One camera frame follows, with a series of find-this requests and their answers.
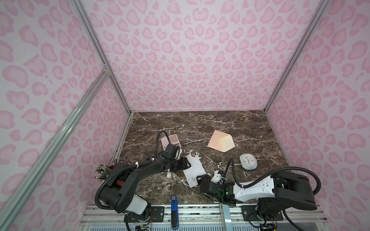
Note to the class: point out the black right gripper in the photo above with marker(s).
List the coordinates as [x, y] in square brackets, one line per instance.
[202, 178]

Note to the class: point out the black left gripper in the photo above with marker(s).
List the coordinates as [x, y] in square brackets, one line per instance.
[184, 164]

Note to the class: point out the white letter paper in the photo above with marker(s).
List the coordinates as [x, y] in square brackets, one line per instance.
[195, 170]

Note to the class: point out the peach pink envelope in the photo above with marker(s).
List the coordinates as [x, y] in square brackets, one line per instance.
[221, 141]

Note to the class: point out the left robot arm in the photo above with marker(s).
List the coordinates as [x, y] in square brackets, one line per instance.
[117, 192]

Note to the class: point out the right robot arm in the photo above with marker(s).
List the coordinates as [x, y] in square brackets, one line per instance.
[275, 191]

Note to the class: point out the pink desk calculator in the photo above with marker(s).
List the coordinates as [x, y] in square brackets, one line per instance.
[173, 140]

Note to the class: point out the white round clock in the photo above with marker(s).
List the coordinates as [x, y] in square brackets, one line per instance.
[248, 162]

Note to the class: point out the red pencil holder cup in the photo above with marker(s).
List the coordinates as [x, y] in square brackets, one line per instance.
[121, 178]

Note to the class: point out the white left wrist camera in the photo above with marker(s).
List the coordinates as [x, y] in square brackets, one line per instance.
[176, 152]

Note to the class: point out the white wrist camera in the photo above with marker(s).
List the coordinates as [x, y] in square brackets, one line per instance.
[176, 152]
[219, 177]

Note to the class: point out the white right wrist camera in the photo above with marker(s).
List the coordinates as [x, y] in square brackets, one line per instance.
[219, 177]

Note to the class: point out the blue black tool on rail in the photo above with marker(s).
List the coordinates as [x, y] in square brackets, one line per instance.
[174, 213]

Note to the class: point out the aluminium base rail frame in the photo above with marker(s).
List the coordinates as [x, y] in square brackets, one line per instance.
[204, 217]

